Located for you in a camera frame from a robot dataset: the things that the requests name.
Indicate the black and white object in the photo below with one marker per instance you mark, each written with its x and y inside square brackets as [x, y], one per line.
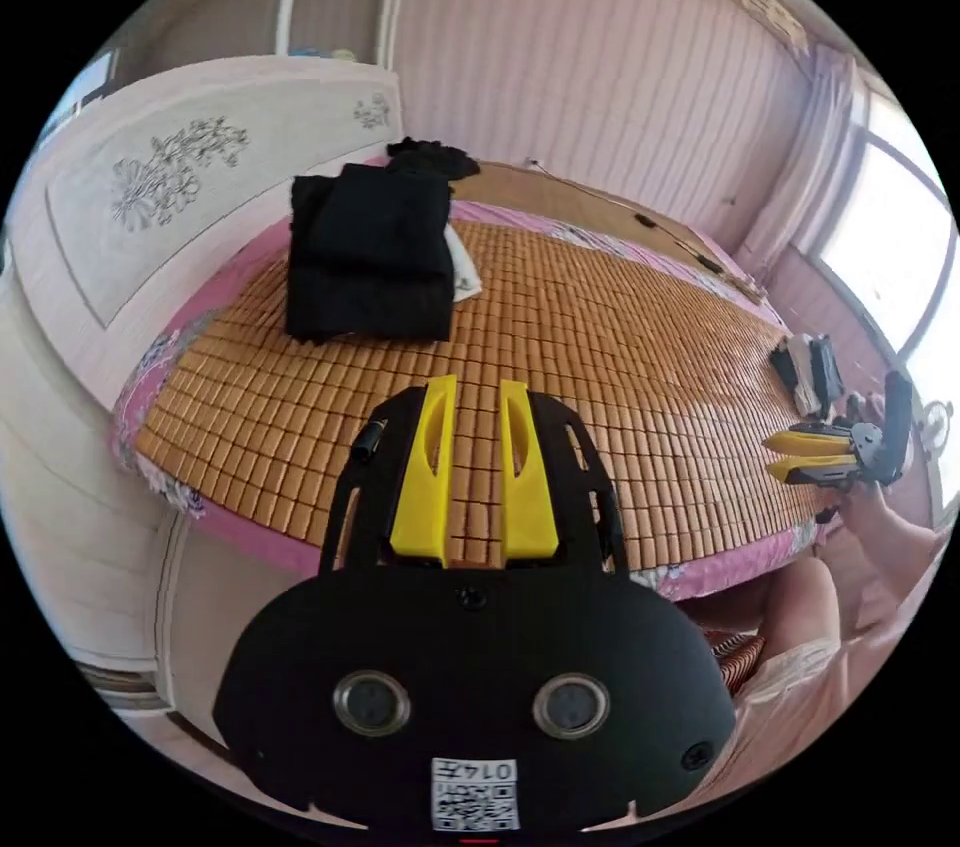
[808, 367]

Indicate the person's right forearm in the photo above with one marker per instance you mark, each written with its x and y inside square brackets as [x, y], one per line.
[904, 558]

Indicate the person's right hand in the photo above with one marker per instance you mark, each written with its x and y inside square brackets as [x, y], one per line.
[859, 508]

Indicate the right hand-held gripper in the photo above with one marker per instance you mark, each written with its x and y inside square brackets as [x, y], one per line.
[868, 453]

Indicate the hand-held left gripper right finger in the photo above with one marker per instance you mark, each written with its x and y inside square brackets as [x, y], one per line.
[529, 487]

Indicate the black pants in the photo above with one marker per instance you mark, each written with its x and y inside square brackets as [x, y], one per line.
[433, 157]

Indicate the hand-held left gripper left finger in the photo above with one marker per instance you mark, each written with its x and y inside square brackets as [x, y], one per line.
[424, 479]

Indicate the bed with woven mat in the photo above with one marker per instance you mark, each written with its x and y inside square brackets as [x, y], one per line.
[600, 337]

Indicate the white cloth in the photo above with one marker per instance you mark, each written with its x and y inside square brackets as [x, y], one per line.
[465, 273]

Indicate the pile of clothes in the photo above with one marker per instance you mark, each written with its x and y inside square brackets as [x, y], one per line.
[367, 254]

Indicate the person's body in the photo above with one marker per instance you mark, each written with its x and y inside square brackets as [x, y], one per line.
[795, 644]

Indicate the window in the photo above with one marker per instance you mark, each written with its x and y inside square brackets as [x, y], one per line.
[885, 224]

